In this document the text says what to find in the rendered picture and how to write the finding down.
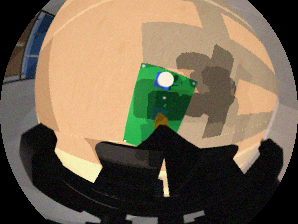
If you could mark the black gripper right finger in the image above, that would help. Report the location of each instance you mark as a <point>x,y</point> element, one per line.
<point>183,159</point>

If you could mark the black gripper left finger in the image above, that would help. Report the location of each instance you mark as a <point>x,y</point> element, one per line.
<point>147,157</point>

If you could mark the green circuit board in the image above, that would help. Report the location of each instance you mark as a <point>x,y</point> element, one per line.
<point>160,98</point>

